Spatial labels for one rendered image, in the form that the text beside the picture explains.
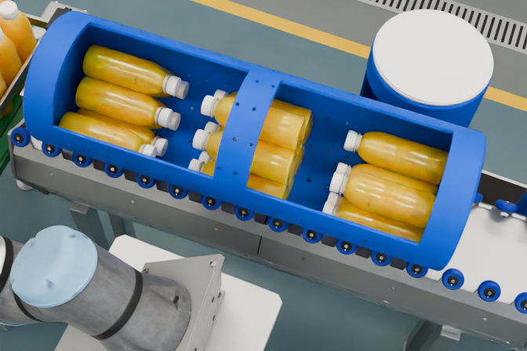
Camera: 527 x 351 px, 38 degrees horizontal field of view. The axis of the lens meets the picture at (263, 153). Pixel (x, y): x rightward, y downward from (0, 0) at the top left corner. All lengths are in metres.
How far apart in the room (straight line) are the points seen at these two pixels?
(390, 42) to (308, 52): 1.30
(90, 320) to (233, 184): 0.46
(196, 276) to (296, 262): 0.51
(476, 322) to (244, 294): 0.58
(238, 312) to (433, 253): 0.38
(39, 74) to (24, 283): 0.55
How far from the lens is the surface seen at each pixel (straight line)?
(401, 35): 1.82
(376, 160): 1.52
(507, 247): 1.72
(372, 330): 2.56
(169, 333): 1.14
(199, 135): 1.50
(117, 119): 1.64
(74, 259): 1.07
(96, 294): 1.09
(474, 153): 1.43
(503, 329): 1.71
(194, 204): 1.65
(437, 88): 1.74
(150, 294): 1.14
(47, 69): 1.52
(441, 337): 1.94
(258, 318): 1.32
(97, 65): 1.62
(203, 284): 1.18
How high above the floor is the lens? 2.40
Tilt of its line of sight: 59 degrees down
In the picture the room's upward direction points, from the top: 5 degrees clockwise
